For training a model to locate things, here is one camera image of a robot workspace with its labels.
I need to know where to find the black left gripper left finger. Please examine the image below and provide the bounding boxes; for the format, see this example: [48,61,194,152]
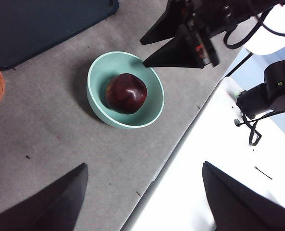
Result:
[0,163,89,231]

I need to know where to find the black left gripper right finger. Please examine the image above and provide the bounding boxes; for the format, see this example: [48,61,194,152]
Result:
[202,160,285,231]

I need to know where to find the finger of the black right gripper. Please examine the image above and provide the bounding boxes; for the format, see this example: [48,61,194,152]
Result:
[143,24,203,69]
[139,0,189,45]

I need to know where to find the teal ribbed bowl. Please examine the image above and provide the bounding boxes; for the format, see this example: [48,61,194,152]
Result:
[86,51,165,129]

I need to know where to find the dark red plum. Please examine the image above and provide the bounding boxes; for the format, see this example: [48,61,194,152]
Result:
[105,73,148,115]

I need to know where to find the thin black pin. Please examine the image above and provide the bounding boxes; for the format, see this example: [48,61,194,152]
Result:
[254,166,273,180]

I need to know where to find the white rounded panel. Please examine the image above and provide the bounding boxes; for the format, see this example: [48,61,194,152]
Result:
[243,0,285,56]

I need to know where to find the black rectangular tray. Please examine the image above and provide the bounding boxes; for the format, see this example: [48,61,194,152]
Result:
[0,0,120,71]

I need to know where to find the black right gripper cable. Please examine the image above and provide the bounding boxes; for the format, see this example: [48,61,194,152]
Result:
[223,0,285,50]

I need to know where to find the black looped base cable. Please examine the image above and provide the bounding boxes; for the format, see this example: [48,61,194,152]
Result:
[235,105,285,147]

